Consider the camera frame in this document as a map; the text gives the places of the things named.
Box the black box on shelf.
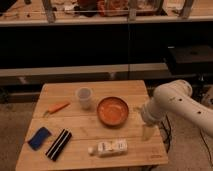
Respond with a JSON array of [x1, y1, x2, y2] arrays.
[[166, 45, 213, 75]]

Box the black floor cables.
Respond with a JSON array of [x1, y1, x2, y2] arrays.
[[159, 114, 174, 151]]

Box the blue sponge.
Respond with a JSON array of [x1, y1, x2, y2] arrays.
[[27, 127, 51, 150]]

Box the orange ceramic bowl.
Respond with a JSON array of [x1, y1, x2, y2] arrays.
[[97, 97, 129, 127]]

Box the translucent plastic cup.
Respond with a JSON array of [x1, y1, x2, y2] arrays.
[[76, 87, 92, 109]]

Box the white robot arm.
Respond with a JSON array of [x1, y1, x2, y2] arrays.
[[141, 79, 213, 138]]

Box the black white striped block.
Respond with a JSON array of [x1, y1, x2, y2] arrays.
[[45, 129, 72, 161]]

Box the white plastic bottle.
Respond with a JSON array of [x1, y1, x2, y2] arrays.
[[88, 139, 128, 157]]

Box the wooden folding table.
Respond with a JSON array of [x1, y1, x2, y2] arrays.
[[16, 80, 168, 171]]

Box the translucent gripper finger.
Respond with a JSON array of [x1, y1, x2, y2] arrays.
[[142, 125, 152, 141]]

